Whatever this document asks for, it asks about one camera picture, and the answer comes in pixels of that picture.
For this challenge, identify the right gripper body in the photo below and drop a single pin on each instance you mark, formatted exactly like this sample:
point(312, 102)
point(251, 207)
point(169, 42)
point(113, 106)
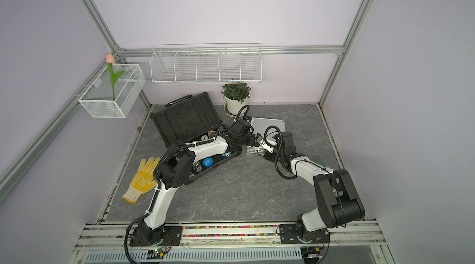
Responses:
point(276, 155)

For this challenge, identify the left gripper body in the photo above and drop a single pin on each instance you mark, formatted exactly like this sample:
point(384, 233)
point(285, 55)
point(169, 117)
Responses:
point(249, 140)

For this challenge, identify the black plastic poker case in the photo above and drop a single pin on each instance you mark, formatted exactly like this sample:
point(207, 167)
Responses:
point(191, 130)

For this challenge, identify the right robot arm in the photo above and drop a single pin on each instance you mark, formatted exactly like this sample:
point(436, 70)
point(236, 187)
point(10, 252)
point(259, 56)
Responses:
point(338, 202)

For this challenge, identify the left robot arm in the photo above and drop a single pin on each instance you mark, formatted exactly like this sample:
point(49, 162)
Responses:
point(155, 215)

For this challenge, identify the white potted green plant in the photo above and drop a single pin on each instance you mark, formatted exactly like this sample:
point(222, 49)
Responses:
point(236, 96)

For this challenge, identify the blue round chip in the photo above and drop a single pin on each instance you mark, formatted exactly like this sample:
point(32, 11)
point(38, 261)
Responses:
point(207, 162)

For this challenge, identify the yellow work glove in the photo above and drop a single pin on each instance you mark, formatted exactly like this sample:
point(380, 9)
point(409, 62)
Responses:
point(143, 181)

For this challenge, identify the pink artificial tulip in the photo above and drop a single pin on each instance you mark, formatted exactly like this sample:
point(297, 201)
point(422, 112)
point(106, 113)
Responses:
point(114, 76)

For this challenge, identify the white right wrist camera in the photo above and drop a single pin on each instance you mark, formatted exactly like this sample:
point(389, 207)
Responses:
point(263, 144)

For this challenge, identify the long white wire shelf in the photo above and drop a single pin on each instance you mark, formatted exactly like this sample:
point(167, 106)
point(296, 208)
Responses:
point(206, 63)

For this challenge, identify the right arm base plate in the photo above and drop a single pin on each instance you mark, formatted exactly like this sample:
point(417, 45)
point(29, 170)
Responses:
point(294, 234)

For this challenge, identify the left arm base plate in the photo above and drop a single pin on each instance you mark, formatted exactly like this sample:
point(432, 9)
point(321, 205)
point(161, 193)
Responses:
point(169, 236)

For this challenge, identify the white wire basket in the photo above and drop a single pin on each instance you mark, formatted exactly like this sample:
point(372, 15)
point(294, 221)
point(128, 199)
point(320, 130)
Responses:
point(97, 99)

